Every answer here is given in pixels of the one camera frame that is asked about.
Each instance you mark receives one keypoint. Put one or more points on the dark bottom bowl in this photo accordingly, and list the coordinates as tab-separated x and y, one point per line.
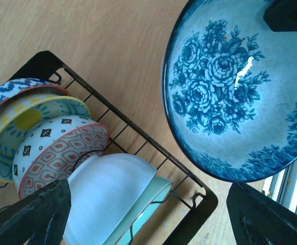
229	90

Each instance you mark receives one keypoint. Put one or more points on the plain white bowl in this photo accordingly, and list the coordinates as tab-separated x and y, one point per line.
103	190

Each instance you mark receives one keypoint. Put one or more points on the black wire dish rack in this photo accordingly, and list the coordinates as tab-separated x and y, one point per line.
179	218

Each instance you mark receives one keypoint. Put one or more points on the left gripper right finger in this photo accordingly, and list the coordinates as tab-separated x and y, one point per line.
257	219

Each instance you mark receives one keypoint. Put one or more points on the red rimmed dotted bowl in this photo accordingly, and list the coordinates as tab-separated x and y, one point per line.
53	148

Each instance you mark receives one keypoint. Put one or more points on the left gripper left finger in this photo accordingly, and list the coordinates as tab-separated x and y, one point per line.
39	218

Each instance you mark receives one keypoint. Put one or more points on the brown rimmed bowl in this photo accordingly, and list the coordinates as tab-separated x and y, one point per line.
142	210

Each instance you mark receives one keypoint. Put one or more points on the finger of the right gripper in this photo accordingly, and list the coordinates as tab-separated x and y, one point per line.
281	16

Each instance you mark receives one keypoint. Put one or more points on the yellow rimmed sun bowl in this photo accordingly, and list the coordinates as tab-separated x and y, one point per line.
21	115

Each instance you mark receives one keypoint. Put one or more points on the blue white patterned bowl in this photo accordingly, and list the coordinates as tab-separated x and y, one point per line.
16	88

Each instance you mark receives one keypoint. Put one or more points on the aluminium frame rails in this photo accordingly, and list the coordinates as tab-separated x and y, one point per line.
282	187

